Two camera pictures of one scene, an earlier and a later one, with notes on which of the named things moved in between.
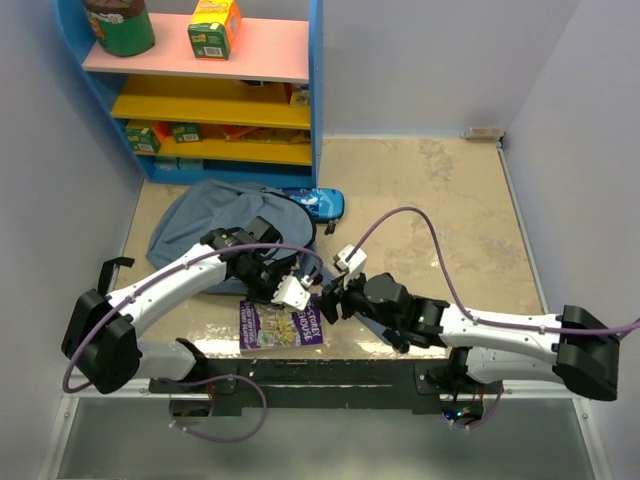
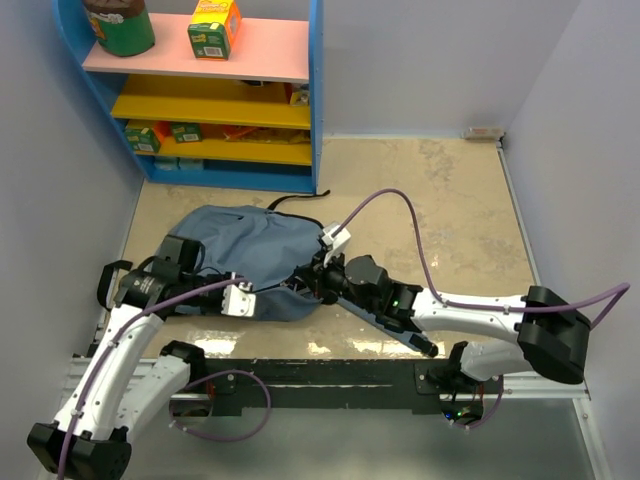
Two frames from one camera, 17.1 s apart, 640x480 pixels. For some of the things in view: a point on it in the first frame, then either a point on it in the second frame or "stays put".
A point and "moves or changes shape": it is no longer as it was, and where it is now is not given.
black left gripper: x=265 y=299 to x=216 y=308
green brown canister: x=122 y=28 stays put
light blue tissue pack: x=165 y=163 stays put
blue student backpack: x=189 y=213 moves or changes shape
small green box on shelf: x=187 y=132 stays put
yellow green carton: x=212 y=28 stays put
